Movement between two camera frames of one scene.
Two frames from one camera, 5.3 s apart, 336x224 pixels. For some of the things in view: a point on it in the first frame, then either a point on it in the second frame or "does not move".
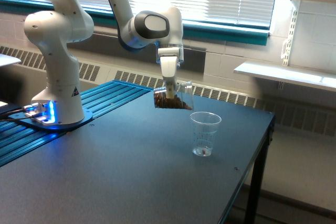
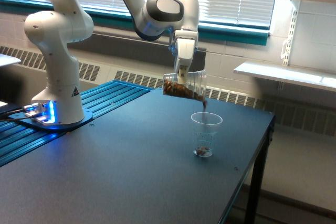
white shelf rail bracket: [284, 54] does not move
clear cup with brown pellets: [184, 97] -> [191, 84]
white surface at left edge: [6, 60] does not move
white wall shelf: [303, 76] does not move
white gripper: [168, 57] -> [185, 42]
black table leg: [257, 180] does not move
